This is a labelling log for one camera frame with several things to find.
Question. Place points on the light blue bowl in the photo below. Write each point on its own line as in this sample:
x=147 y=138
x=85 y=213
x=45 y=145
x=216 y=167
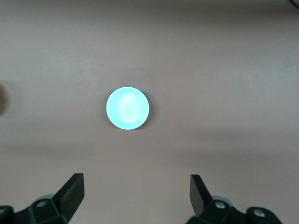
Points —
x=127 y=108

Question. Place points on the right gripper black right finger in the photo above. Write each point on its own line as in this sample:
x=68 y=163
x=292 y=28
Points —
x=201 y=203

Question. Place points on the brown table cover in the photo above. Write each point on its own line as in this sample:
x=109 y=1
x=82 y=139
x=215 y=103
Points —
x=149 y=46

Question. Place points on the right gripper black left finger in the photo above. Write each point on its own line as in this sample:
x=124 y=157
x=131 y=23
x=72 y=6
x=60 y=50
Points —
x=67 y=198

